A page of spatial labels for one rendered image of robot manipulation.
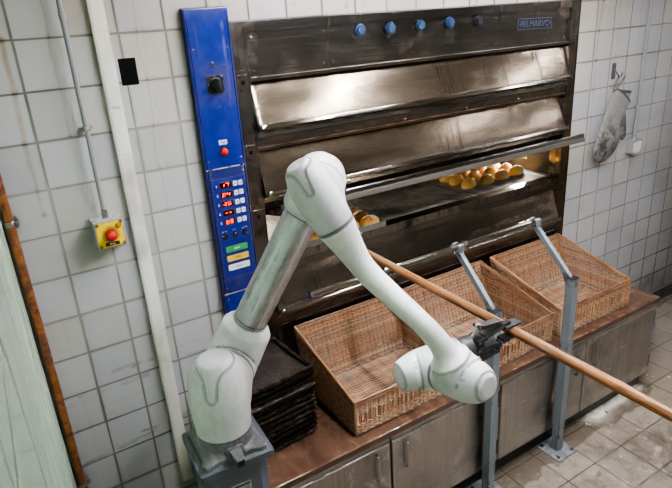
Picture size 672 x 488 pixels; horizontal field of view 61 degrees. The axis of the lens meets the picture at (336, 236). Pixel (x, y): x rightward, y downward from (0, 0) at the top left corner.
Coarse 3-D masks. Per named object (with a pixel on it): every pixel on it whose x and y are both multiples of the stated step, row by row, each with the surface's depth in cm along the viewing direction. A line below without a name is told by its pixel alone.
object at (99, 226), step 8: (112, 216) 195; (120, 216) 195; (96, 224) 190; (104, 224) 191; (112, 224) 193; (96, 232) 191; (104, 232) 192; (120, 232) 195; (96, 240) 192; (104, 240) 193; (120, 240) 196; (104, 248) 193
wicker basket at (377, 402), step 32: (320, 320) 256; (352, 320) 264; (384, 320) 272; (352, 352) 265; (384, 352) 273; (320, 384) 240; (352, 384) 252; (384, 384) 250; (352, 416) 221; (384, 416) 227
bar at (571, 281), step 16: (528, 224) 261; (464, 240) 245; (480, 240) 247; (544, 240) 263; (416, 256) 232; (432, 256) 234; (464, 256) 241; (320, 288) 210; (336, 288) 212; (480, 288) 236; (576, 288) 256; (576, 304) 259; (496, 336) 234; (496, 368) 240; (560, 368) 271; (560, 384) 274; (496, 400) 247; (560, 400) 276; (496, 416) 250; (560, 416) 279; (496, 432) 253; (560, 432) 283; (544, 448) 289; (560, 448) 287; (480, 480) 272
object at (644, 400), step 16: (400, 272) 212; (432, 288) 198; (464, 304) 185; (528, 336) 165; (544, 352) 160; (560, 352) 156; (576, 368) 151; (592, 368) 148; (608, 384) 144; (624, 384) 141; (640, 400) 137; (656, 400) 135
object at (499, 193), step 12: (540, 180) 318; (552, 180) 321; (492, 192) 303; (504, 192) 303; (516, 192) 308; (444, 204) 290; (456, 204) 288; (468, 204) 291; (480, 204) 296; (408, 216) 276; (420, 216) 276; (432, 216) 280; (444, 216) 284; (384, 228) 266; (396, 228) 270; (312, 252) 248
